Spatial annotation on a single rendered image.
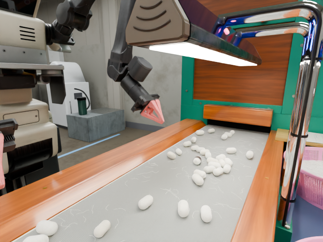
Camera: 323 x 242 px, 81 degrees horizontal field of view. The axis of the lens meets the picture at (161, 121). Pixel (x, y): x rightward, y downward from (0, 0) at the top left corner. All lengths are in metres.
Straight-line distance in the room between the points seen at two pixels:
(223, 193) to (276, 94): 0.61
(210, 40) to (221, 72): 0.74
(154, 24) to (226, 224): 0.35
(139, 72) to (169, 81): 2.55
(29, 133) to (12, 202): 0.43
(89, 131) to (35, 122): 2.18
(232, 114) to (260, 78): 0.20
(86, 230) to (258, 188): 0.35
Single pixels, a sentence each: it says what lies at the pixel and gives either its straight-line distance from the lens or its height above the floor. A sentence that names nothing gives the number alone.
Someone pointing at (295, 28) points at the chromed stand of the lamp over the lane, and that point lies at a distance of 0.56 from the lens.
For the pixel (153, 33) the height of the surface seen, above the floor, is 1.05.
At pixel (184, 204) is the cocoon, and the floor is 0.76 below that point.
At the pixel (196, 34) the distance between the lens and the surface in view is 0.24.
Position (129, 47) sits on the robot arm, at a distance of 0.71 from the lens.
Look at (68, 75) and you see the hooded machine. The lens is 4.00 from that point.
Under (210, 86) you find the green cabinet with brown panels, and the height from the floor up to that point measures 0.95.
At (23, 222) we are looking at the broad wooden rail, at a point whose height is 0.75.
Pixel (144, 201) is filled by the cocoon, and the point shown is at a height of 0.76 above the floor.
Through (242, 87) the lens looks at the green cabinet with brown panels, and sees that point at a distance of 0.99.
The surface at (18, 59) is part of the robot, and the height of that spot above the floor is 1.06.
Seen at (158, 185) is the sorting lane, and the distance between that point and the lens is 0.50.
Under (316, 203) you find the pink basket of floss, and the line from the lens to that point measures 0.66.
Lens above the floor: 1.00
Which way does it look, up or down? 14 degrees down
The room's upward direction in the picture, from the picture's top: straight up
